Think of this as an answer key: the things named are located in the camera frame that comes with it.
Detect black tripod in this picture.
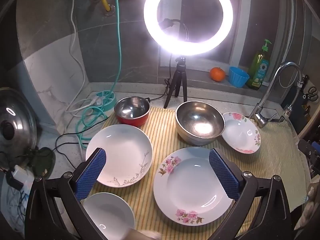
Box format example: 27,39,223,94
164,56,189,109

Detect green dish soap bottle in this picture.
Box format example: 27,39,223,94
246,39,272,90

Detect teal round power strip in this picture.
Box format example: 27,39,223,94
96,91,116,112

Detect large pink floral plate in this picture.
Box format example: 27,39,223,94
153,147,240,227

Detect plain white plate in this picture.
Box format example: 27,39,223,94
82,192,135,240

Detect red bowl with steel inside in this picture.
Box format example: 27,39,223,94
114,96,150,127

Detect white ring light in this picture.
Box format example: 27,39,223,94
143,0,234,56

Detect blue ribbed cup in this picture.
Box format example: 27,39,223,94
229,66,250,88

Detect large stainless steel bowl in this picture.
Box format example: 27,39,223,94
175,101,225,146

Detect dark green translucent dish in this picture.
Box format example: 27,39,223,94
27,147,56,177

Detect small pink floral plate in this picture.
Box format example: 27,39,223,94
221,112,261,154

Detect yellow striped cloth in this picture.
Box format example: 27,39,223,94
82,106,313,238

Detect flexible metal sprayer hose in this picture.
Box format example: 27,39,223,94
282,79,304,123

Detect white plate with leaf print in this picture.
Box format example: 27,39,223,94
85,124,153,187

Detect person's right hand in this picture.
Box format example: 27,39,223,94
306,180,320,205

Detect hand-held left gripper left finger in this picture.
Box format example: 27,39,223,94
24,148,108,240

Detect teal hose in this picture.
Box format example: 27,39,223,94
76,0,123,150

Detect orange mandarin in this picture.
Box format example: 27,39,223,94
209,67,226,82

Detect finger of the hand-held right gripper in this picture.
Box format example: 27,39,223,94
298,139,313,157

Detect white cable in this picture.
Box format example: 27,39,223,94
65,0,100,117

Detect black ring light cable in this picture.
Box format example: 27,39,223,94
145,54,175,103

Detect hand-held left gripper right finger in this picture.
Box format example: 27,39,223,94
207,148,293,240

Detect thin black cable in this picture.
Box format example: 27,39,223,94
55,115,108,173

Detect chrome faucet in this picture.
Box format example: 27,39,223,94
249,61,304,129

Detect white charger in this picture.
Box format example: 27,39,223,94
11,165,34,188

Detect black scissors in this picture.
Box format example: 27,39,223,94
302,86,317,102

